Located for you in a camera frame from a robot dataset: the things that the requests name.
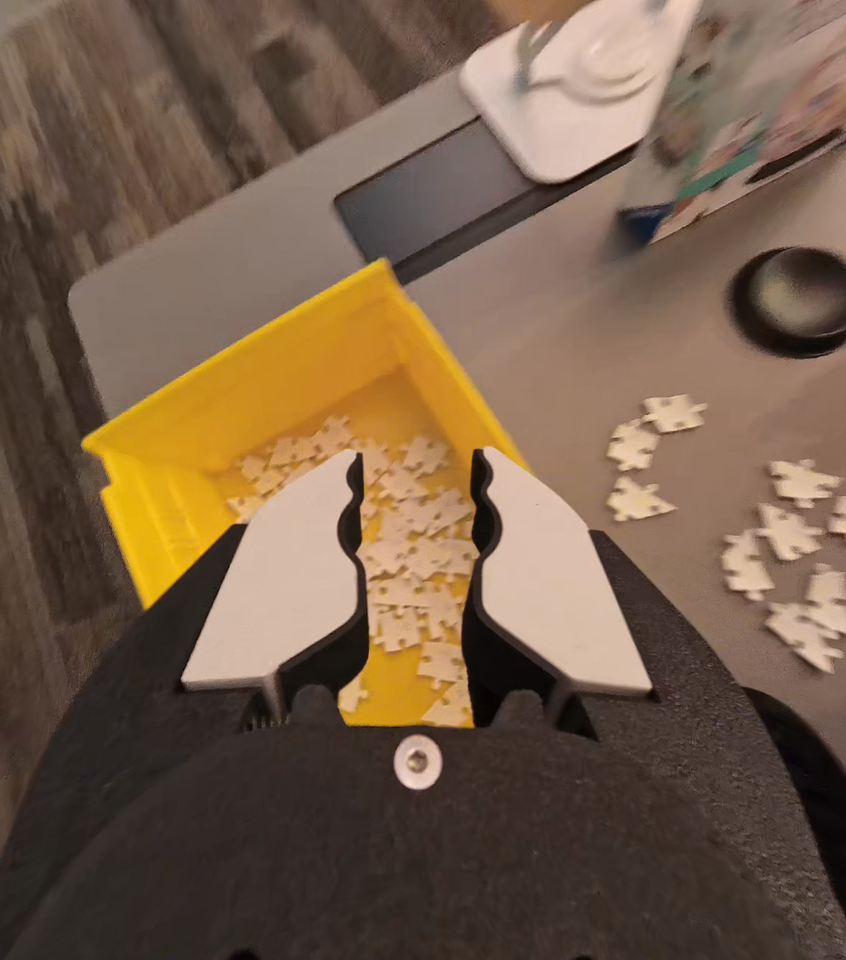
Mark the spread of white jigsaw pieces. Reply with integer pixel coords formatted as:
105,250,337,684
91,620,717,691
605,393,846,675

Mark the black ball stand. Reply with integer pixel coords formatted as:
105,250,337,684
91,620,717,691
726,246,846,360

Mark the dark blue cable tray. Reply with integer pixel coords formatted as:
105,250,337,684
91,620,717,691
333,116,637,286

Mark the heap of white puzzle pieces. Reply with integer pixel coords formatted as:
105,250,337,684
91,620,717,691
228,416,478,729

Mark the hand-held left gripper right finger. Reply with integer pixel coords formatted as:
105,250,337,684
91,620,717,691
464,447,655,697

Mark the colourful puzzle box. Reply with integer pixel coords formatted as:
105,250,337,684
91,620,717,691
603,0,846,264

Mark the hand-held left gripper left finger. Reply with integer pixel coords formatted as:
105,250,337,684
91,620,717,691
180,448,370,693

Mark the white board stand base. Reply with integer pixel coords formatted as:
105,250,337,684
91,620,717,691
459,0,705,185

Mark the yellow plastic bin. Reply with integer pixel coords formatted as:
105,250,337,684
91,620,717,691
81,258,532,729

